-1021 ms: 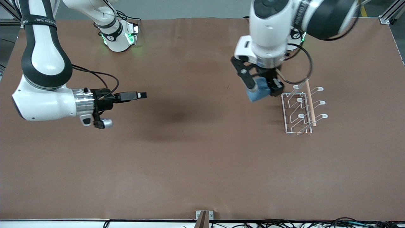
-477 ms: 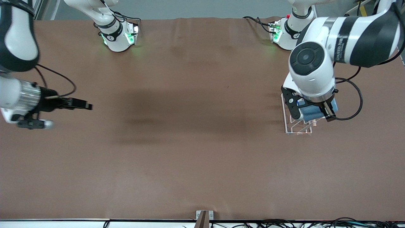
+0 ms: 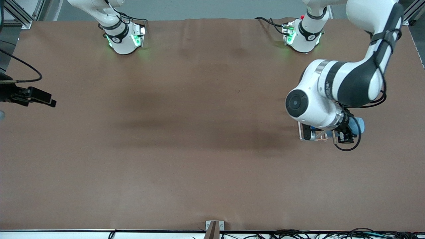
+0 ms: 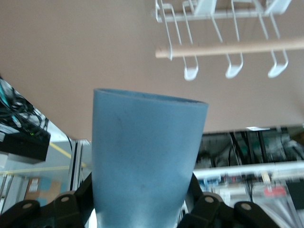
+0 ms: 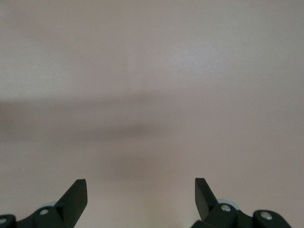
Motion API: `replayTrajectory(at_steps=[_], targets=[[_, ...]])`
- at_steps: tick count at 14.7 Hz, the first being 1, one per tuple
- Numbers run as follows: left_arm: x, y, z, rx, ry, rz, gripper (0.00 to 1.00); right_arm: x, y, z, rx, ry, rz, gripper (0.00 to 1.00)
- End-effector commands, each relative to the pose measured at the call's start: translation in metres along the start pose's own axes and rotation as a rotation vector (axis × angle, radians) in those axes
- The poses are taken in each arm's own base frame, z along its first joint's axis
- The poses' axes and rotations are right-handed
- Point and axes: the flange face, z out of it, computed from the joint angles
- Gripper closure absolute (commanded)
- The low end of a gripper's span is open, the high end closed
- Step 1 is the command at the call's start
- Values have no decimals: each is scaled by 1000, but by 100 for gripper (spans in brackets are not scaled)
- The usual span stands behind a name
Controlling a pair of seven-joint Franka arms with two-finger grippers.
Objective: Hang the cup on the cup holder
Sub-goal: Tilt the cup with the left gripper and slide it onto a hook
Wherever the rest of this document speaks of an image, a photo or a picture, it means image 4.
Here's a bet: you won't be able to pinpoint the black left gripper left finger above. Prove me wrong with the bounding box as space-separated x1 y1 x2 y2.
0 172 94 228

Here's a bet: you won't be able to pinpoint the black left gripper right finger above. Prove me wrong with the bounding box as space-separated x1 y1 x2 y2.
177 174 286 228

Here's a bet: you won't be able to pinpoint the light blue plastic cup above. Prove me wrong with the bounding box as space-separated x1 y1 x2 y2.
92 88 210 228

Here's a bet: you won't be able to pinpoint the brown cardboard box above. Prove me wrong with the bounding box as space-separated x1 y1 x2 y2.
24 178 63 205

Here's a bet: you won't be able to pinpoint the black electronics box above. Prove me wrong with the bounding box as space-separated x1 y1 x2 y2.
0 129 52 165

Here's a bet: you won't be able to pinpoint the aluminium frame post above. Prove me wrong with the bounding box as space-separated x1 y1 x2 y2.
68 139 93 193

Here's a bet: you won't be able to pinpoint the white horizontal frame rail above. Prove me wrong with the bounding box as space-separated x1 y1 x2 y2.
192 161 304 180

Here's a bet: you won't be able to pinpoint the tangled black cables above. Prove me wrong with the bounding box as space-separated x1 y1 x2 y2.
0 76 49 137

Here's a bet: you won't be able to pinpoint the white wire cup rack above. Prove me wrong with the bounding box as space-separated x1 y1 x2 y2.
154 0 304 82

